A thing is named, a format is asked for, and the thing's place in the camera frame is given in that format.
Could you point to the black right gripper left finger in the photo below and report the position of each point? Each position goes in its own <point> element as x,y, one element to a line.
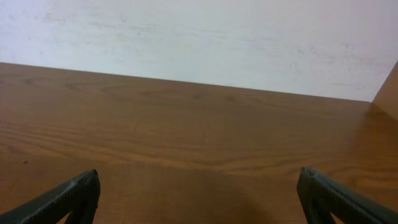
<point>76,199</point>

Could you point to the brown wooden side panel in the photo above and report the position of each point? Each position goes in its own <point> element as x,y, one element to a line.
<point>387,97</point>

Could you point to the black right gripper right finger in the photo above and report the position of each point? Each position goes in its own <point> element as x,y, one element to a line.
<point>323,199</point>

